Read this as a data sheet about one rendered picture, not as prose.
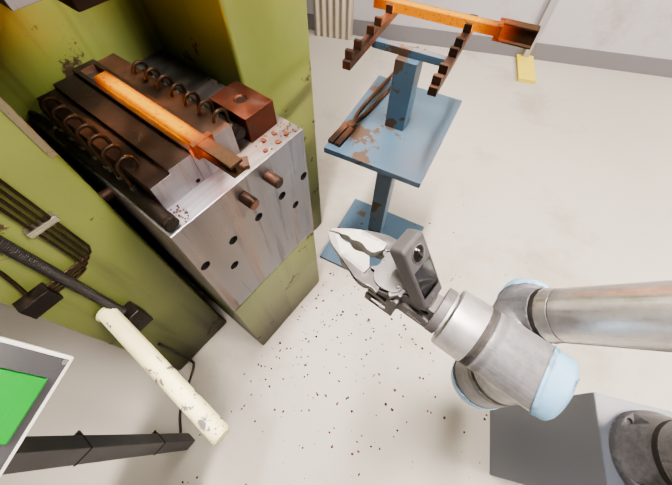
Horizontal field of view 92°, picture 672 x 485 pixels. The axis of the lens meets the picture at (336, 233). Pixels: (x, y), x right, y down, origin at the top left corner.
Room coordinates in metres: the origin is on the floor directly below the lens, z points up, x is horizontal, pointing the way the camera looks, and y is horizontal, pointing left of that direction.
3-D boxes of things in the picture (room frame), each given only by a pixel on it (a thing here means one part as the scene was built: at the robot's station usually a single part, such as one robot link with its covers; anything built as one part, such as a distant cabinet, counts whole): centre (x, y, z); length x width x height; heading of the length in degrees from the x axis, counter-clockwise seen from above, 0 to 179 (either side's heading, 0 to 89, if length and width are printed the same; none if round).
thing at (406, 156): (0.82, -0.19, 0.75); 0.40 x 0.30 x 0.02; 152
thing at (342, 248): (0.23, -0.02, 0.98); 0.09 x 0.03 x 0.06; 52
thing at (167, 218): (0.45, 0.46, 0.93); 0.40 x 0.03 x 0.03; 52
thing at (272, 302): (0.63, 0.41, 0.23); 0.56 x 0.38 x 0.47; 52
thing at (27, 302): (0.23, 0.61, 0.80); 0.06 x 0.03 x 0.04; 142
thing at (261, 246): (0.63, 0.41, 0.69); 0.56 x 0.38 x 0.45; 52
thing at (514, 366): (0.08, -0.24, 0.98); 0.12 x 0.09 x 0.10; 52
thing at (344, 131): (0.97, -0.16, 0.76); 0.60 x 0.04 x 0.01; 147
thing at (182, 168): (0.58, 0.44, 0.96); 0.42 x 0.20 x 0.09; 52
